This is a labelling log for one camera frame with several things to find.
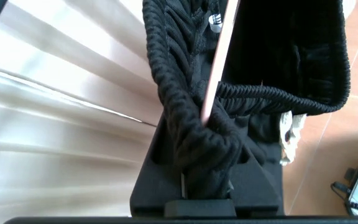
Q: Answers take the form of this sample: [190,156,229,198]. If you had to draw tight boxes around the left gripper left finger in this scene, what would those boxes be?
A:
[129,114,186,218]

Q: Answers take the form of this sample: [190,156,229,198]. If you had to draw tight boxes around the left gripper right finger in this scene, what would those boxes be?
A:
[227,146,280,218]

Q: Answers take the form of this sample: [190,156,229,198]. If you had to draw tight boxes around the pink clothes hanger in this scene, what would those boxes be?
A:
[200,0,241,126]

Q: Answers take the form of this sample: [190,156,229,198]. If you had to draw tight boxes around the black garment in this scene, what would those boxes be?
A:
[141,0,352,200]

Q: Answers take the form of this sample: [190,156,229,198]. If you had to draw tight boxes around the beige curtain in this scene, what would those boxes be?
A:
[0,0,167,218]

